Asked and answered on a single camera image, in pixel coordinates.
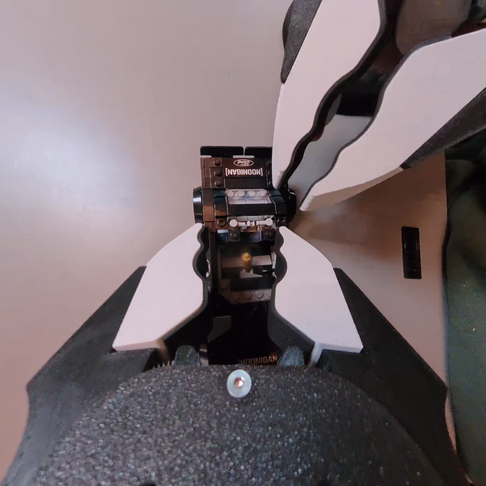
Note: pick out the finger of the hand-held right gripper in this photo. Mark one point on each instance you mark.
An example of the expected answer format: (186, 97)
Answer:
(410, 114)
(319, 68)

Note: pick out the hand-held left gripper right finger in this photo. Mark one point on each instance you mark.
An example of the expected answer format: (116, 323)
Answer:
(319, 304)

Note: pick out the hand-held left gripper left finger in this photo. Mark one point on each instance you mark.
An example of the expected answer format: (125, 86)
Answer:
(156, 300)

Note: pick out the black lego car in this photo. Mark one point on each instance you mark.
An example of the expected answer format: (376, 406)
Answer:
(243, 190)

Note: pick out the black ridged strip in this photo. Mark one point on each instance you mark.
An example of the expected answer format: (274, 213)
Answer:
(411, 252)

